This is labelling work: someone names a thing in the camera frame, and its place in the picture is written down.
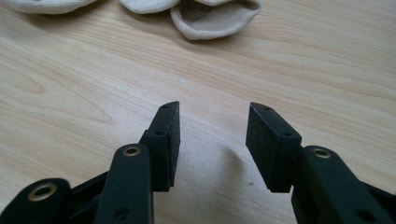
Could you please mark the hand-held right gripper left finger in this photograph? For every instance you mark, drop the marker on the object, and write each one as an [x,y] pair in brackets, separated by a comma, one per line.
[165,146]

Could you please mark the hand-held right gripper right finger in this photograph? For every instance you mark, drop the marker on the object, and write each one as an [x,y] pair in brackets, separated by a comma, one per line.
[269,149]

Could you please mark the cream cloth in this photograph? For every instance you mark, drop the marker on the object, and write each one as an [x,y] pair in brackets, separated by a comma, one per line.
[211,23]
[46,5]
[146,5]

